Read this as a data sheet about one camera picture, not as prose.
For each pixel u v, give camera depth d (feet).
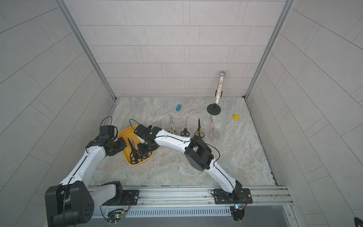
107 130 2.11
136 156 2.71
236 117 3.45
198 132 3.16
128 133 2.94
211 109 3.58
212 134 3.14
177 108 3.56
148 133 2.14
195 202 2.32
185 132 3.16
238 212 2.26
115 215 2.15
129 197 2.31
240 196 2.06
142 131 2.23
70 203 1.25
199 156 1.73
